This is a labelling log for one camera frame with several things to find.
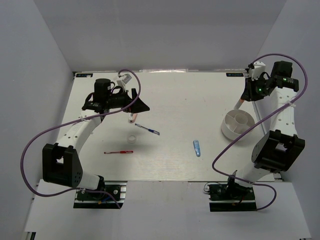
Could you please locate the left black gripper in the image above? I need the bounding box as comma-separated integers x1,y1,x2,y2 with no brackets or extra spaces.
106,88,150,114

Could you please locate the orange capped highlighter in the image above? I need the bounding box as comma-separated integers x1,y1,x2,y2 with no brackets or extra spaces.
234,99,244,110

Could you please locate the blue ballpoint pen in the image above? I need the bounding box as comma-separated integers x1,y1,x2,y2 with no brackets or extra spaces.
134,123,160,136

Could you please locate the red ballpoint pen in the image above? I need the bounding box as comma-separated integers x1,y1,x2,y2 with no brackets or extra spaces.
104,150,134,155

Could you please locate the blue correction tape dispenser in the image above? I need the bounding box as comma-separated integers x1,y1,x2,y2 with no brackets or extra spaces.
193,140,201,157

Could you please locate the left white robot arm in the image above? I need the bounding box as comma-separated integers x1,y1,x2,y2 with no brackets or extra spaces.
42,78,150,200

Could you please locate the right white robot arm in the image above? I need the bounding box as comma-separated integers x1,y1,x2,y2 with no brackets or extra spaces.
225,61,305,200

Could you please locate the pink correction tape dispenser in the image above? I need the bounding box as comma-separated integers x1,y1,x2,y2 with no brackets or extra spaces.
128,113,138,124

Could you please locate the white round divided organizer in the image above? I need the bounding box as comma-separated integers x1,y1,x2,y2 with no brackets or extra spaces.
220,109,255,141

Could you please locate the white tape roll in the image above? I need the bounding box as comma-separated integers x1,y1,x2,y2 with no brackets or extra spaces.
127,135,137,144

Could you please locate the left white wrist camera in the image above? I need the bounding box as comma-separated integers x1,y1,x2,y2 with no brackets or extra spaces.
115,73,132,91

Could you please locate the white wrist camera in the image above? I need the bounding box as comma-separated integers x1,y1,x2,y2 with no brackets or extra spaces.
115,73,132,91
247,61,266,81

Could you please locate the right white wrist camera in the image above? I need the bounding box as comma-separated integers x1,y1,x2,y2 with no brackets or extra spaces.
247,61,266,81

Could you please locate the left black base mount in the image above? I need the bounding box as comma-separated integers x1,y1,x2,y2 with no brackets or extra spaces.
73,181,127,210

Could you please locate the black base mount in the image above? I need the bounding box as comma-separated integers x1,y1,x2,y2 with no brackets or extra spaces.
203,182,257,212
73,181,127,210

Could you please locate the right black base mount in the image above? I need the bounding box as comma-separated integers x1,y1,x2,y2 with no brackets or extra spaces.
203,182,257,212

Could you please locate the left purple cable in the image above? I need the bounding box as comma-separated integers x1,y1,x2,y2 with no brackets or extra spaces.
19,68,142,209

